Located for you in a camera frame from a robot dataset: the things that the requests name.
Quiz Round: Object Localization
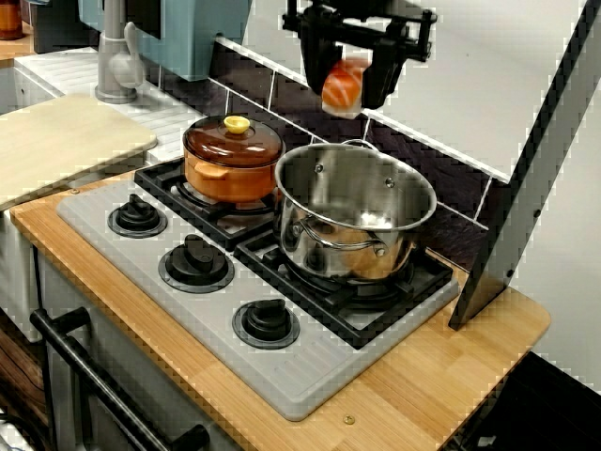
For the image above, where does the salmon nigiri sushi toy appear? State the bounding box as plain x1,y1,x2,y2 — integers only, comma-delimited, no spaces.
320,54,368,119

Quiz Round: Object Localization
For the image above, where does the black burner grate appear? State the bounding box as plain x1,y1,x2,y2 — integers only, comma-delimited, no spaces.
233,229,455,350
134,157,283,251

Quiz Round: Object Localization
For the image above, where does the amber jar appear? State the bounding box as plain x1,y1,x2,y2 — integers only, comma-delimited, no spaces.
0,0,24,41

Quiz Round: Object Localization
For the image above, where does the black stove knob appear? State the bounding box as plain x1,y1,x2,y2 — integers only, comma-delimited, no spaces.
231,298,301,350
106,194,169,240
157,233,237,295

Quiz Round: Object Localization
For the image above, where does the orange toy pot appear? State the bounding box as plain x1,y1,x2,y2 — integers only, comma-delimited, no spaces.
182,145,283,205

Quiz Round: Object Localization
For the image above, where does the grey toy faucet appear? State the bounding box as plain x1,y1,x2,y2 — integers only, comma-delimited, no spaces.
95,0,146,105

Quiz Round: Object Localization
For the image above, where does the black side panel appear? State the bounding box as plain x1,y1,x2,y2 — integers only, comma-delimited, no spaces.
448,0,601,333

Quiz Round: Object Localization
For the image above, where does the white sink counter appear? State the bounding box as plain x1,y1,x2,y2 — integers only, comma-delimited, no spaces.
0,46,208,163

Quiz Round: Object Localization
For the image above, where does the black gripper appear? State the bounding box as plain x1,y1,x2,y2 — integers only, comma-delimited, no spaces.
283,0,438,108

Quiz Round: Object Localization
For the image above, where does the black oven door handle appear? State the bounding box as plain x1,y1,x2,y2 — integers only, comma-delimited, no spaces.
29,307,211,451

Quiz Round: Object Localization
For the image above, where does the light wooden cutting board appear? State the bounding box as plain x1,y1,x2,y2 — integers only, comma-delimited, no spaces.
0,92,159,212

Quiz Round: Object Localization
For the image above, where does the black box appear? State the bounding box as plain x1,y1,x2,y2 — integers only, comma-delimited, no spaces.
31,0,100,54

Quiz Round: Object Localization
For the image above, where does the stainless steel pot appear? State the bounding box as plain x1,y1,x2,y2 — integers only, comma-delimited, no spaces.
273,139,439,284

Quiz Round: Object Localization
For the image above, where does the grey stove top plate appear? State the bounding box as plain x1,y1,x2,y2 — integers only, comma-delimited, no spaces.
55,157,460,423

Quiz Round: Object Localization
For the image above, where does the brown lid with yellow knob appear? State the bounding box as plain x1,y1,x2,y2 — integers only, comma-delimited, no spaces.
181,115,286,167

